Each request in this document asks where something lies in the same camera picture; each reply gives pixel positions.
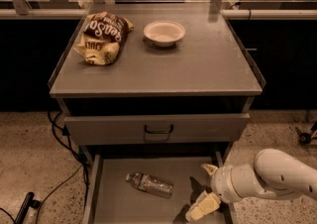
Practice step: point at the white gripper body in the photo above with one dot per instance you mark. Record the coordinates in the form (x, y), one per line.
(220, 181)

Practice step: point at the brown yellow chip bag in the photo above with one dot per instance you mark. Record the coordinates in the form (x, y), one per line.
(103, 38)

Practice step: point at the grey top drawer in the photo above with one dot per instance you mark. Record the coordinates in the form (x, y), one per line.
(124, 130)

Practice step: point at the black floor device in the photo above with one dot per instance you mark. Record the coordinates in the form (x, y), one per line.
(29, 202)

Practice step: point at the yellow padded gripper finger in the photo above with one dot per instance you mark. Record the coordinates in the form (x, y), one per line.
(205, 204)
(210, 169)

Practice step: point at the black drawer handle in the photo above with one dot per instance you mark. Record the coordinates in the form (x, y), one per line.
(159, 132)

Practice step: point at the black caster wheel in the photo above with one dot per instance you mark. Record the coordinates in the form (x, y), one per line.
(307, 138)

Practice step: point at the open grey middle drawer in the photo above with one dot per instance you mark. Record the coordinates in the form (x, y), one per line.
(111, 200)

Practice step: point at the grey metal drawer cabinet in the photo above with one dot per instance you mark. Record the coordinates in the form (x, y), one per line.
(206, 72)

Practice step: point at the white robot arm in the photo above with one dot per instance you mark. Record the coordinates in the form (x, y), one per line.
(273, 175)

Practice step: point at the clear plastic water bottle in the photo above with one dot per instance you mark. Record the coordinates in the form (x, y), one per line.
(150, 184)

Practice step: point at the white paper bowl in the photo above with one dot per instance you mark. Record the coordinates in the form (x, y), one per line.
(164, 33)

